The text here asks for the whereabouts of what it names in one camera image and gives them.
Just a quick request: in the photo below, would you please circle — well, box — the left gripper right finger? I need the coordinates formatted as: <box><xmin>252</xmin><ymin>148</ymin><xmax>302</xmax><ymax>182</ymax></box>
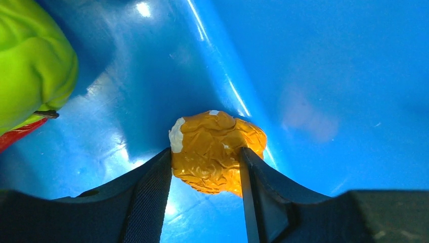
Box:
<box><xmin>239</xmin><ymin>148</ymin><xmax>428</xmax><ymax>242</ymax></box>

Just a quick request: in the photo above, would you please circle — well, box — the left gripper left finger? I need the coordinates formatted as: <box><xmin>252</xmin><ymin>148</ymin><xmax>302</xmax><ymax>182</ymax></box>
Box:
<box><xmin>1</xmin><ymin>149</ymin><xmax>172</xmax><ymax>242</ymax></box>

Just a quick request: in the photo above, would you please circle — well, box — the orange nugget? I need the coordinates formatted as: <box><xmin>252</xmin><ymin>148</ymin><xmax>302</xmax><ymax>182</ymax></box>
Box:
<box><xmin>168</xmin><ymin>110</ymin><xmax>267</xmax><ymax>197</ymax></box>

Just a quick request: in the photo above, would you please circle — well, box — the blue plastic bin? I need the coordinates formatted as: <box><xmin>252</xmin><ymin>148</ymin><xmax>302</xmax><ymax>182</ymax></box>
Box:
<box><xmin>1</xmin><ymin>1</ymin><xmax>428</xmax><ymax>242</ymax></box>

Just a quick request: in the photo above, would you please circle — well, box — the red chili pepper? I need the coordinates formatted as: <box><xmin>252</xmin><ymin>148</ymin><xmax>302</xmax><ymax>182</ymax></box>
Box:
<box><xmin>1</xmin><ymin>110</ymin><xmax>59</xmax><ymax>153</ymax></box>

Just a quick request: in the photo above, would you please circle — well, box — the light green vegetable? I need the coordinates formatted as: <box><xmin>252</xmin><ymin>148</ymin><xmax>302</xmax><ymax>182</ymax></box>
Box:
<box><xmin>1</xmin><ymin>1</ymin><xmax>78</xmax><ymax>134</ymax></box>

